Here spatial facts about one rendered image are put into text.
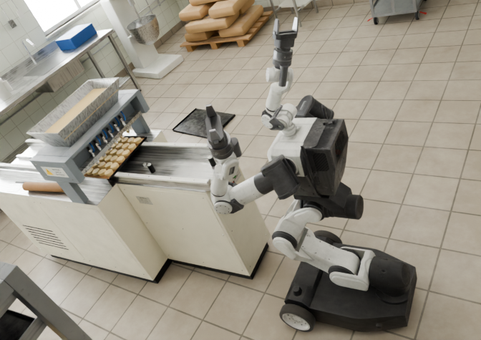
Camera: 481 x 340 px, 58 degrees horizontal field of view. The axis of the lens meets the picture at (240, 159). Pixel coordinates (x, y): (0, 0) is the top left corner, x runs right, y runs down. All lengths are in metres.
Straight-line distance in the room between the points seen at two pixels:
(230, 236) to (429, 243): 1.19
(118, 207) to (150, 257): 0.48
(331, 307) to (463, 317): 0.66
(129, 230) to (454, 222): 2.03
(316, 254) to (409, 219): 0.84
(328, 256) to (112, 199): 1.33
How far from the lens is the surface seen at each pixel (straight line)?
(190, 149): 2.65
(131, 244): 2.96
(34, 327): 0.92
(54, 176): 2.78
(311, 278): 2.59
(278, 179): 1.69
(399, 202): 3.12
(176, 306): 3.07
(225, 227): 2.53
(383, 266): 2.36
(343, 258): 2.42
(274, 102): 2.16
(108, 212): 2.79
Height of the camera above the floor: 2.25
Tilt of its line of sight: 35 degrees down
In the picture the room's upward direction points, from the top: 24 degrees counter-clockwise
